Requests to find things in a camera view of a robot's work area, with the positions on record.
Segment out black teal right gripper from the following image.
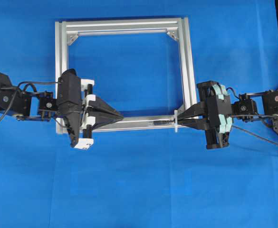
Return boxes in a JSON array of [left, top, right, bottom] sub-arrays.
[[177, 81, 233, 150]]

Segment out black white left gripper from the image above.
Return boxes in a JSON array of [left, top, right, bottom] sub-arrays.
[[73, 79, 124, 150]]

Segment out black wire with plug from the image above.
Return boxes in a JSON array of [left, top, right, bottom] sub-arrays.
[[152, 120, 177, 126]]

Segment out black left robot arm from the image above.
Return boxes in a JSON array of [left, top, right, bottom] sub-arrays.
[[0, 69, 124, 150]]

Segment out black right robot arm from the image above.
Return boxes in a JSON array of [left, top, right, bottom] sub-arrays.
[[174, 81, 278, 149]]

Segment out blue table cloth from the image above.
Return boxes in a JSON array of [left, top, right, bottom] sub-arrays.
[[0, 0, 278, 228]]

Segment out white string loop clip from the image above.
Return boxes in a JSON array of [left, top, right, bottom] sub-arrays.
[[174, 110, 178, 133]]

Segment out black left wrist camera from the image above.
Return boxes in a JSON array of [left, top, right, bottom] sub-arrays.
[[57, 68, 82, 148]]

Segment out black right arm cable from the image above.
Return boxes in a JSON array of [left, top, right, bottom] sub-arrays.
[[229, 114, 278, 150]]

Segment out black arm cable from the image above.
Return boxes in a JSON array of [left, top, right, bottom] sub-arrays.
[[229, 114, 278, 150], [0, 80, 63, 136]]

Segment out square aluminium extrusion frame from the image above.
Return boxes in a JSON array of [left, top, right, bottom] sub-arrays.
[[55, 17, 198, 132]]

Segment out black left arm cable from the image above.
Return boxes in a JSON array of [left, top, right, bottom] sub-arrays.
[[0, 80, 63, 136]]

